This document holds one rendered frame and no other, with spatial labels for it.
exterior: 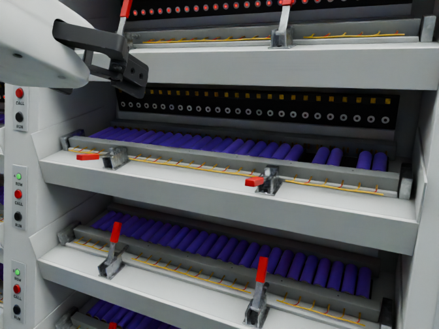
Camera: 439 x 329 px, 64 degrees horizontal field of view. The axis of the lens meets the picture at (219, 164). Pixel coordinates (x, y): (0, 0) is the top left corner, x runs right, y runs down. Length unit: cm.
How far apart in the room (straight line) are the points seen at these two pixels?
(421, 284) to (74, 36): 42
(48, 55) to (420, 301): 43
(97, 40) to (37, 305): 62
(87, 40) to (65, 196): 53
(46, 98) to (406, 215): 60
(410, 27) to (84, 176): 53
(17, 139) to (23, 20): 51
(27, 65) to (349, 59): 33
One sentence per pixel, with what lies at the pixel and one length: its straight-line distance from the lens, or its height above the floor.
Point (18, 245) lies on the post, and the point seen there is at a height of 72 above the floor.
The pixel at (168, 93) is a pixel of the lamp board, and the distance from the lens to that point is 71.
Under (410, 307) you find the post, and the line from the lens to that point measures 47.
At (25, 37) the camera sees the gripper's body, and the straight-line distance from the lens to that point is 26.
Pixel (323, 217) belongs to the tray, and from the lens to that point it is 45.
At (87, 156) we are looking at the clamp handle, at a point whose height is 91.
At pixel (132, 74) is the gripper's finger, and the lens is 32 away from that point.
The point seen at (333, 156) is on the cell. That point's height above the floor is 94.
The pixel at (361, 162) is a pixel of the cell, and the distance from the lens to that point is 53.
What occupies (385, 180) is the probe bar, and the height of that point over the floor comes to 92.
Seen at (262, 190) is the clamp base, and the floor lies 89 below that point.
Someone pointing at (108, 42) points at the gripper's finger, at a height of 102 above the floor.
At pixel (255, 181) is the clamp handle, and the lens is 41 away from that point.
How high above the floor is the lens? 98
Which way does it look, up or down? 7 degrees down
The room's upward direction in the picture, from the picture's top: 5 degrees clockwise
